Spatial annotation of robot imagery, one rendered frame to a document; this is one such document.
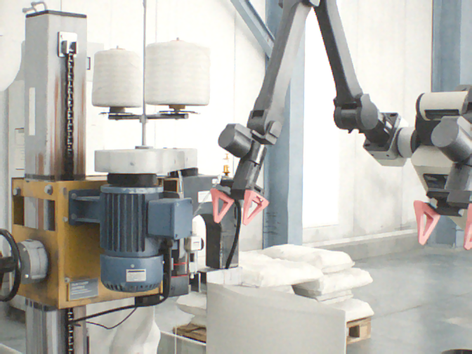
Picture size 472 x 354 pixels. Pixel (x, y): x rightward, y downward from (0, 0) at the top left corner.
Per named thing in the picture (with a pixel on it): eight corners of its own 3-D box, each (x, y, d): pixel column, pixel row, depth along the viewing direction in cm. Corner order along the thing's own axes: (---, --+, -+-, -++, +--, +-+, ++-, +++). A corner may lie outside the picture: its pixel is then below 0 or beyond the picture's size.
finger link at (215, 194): (220, 218, 183) (233, 181, 185) (200, 215, 188) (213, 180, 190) (239, 228, 187) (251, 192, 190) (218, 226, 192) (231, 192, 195)
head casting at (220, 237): (240, 267, 232) (241, 167, 231) (177, 276, 215) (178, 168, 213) (176, 255, 254) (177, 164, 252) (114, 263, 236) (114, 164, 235)
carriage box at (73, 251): (164, 293, 211) (165, 178, 210) (55, 310, 188) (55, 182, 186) (112, 280, 229) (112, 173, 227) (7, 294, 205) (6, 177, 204)
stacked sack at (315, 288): (377, 287, 566) (378, 267, 565) (317, 300, 519) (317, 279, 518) (330, 279, 597) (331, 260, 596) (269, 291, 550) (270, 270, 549)
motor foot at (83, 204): (130, 225, 192) (130, 189, 192) (89, 228, 184) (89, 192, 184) (108, 222, 199) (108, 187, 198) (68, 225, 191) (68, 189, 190)
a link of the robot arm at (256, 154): (273, 147, 191) (257, 147, 195) (255, 134, 186) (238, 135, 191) (265, 173, 189) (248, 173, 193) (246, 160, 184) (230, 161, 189)
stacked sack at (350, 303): (377, 320, 567) (378, 299, 566) (318, 336, 520) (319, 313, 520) (331, 310, 597) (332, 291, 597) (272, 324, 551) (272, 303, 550)
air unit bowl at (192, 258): (199, 274, 213) (199, 251, 213) (191, 274, 211) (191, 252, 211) (192, 272, 216) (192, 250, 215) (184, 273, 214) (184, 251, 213)
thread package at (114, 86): (154, 109, 216) (154, 48, 215) (111, 107, 206) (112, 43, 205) (122, 110, 226) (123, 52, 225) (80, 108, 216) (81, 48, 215)
